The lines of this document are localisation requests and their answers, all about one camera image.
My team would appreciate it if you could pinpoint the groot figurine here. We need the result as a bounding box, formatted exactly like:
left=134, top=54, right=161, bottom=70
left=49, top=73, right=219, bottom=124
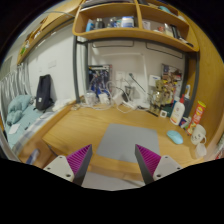
left=149, top=80, right=173, bottom=115

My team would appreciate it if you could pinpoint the white lotion bottle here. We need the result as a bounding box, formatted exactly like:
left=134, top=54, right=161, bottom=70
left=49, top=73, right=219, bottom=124
left=170, top=97, right=185, bottom=126

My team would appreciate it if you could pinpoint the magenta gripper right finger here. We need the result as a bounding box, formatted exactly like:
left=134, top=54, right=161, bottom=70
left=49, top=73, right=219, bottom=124
left=135, top=144, right=182, bottom=185

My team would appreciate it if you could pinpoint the robot poster box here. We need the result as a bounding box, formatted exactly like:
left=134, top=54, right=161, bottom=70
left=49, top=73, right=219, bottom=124
left=88, top=64, right=112, bottom=95

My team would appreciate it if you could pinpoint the white mug with face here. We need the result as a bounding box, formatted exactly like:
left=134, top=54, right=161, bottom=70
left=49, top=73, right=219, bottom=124
left=191, top=124, right=207, bottom=145

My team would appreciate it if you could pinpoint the light blue computer mouse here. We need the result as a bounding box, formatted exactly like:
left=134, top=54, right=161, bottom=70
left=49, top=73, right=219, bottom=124
left=167, top=130, right=183, bottom=144

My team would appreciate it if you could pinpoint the black backpack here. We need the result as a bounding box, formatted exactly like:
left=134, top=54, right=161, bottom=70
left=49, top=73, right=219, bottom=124
left=36, top=74, right=53, bottom=111

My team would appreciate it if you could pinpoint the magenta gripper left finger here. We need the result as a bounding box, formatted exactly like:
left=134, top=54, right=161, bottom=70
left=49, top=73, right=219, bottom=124
left=44, top=145, right=92, bottom=186

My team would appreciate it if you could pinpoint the bed with striped blanket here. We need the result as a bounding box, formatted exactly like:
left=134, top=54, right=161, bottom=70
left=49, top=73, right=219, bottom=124
left=0, top=64, right=73, bottom=154

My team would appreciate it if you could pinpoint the wooden wall shelf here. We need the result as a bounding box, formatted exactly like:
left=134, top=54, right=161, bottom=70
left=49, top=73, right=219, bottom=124
left=73, top=0, right=199, bottom=52

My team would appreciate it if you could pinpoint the teal pillow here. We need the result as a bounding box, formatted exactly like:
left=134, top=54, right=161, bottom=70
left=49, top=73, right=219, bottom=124
left=8, top=95, right=32, bottom=112

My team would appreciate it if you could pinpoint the clear glass cup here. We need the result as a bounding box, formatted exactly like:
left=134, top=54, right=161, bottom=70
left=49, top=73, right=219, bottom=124
left=195, top=143, right=207, bottom=158

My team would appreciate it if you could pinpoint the red chip can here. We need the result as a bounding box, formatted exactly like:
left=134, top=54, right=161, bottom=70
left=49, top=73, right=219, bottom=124
left=187, top=101, right=206, bottom=135

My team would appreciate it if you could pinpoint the clear glass jar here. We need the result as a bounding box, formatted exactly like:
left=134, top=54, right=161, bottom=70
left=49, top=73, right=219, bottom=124
left=85, top=90, right=96, bottom=106

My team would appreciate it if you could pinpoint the grey mouse pad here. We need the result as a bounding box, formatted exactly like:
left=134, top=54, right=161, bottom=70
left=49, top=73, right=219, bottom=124
left=96, top=124, right=160, bottom=163

